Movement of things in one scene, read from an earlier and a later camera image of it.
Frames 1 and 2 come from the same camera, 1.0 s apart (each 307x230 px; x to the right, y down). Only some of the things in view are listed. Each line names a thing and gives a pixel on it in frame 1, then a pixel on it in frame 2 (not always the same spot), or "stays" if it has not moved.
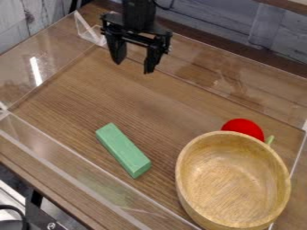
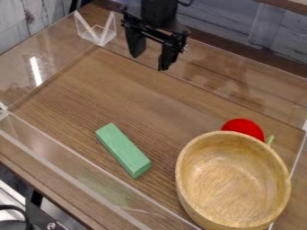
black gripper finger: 117,47 -> 135,40
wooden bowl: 233,180 stays
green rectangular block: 125,151 stays
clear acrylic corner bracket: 89,32 stays
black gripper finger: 158,48 -> 170,54
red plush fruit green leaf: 248,127 stays
